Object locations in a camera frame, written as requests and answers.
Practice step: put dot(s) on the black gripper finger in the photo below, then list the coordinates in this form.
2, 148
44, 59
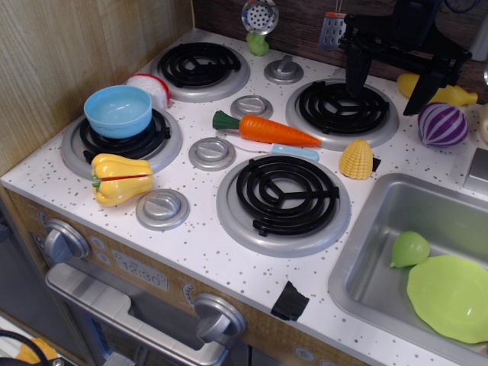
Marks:
432, 76
358, 63

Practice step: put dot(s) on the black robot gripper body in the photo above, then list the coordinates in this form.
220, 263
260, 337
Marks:
407, 35

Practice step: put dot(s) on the yellow toy corn piece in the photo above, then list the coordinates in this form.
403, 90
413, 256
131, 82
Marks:
356, 161

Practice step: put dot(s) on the light blue plastic bowl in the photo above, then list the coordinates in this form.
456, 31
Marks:
119, 111

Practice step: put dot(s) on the yellow toy squash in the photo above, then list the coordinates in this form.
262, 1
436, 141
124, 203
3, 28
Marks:
453, 95

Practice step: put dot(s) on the hanging silver spatula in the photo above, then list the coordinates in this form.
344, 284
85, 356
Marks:
333, 28

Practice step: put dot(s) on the purple white toy onion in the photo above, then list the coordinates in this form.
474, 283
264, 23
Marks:
442, 124

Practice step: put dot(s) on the silver faucet pipe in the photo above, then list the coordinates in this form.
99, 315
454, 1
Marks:
478, 47

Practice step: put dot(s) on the cream toy at right edge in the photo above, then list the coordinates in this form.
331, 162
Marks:
483, 122

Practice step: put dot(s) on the back right black burner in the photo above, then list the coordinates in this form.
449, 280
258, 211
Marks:
326, 110

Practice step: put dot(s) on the black burner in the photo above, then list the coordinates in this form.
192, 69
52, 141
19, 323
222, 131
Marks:
326, 110
158, 144
201, 72
283, 206

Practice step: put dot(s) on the back silver stove knob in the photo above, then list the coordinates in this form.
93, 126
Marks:
284, 71

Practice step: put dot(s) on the silver stove knob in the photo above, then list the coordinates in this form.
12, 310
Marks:
212, 154
284, 71
162, 210

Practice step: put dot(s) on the black tape near sink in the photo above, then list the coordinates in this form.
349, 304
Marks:
376, 163

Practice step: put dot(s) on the green toy vegetable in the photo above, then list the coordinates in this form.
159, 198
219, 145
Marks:
257, 44

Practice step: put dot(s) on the hanging silver skimmer ladle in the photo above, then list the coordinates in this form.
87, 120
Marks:
260, 17

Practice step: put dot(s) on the upper middle silver knob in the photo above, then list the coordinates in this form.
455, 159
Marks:
252, 105

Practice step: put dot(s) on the orange toy carrot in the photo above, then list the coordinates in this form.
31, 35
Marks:
259, 129

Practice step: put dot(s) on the silver sink basin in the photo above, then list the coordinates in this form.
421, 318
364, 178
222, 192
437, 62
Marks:
364, 285

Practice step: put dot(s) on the back left black burner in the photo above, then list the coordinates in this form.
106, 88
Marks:
201, 72

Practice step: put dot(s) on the front right black burner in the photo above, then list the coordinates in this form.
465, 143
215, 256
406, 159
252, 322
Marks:
283, 206

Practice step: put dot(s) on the green toy pear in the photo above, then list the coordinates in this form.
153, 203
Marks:
409, 248

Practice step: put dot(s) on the centre silver stove knob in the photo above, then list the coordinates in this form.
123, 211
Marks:
212, 154

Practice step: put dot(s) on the red white toy radish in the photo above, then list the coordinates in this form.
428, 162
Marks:
154, 87

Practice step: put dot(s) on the green plastic plate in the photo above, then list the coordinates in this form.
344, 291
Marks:
450, 295

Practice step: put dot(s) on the front left black burner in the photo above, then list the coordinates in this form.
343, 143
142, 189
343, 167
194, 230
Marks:
158, 144

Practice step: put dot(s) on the front silver stove knob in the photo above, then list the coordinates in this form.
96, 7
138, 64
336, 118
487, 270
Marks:
162, 210

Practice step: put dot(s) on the black tape front edge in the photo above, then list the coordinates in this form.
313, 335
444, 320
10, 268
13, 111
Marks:
291, 304

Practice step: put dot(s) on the yellow toy bell pepper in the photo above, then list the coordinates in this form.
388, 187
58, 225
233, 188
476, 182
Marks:
116, 179

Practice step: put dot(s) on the right oven dial knob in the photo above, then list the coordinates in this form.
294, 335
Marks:
217, 318

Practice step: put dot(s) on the oven dial knob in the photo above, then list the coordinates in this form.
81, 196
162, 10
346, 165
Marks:
217, 318
64, 242

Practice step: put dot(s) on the left oven dial knob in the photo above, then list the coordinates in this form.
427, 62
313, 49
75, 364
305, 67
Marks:
64, 242

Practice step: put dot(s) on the orange toy on floor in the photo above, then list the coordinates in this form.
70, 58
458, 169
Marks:
27, 354

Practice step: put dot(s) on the blue handled toy knife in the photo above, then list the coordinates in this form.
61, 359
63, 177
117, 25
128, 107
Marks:
273, 148

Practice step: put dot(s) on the silver oven door handle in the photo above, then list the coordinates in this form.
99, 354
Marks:
118, 335

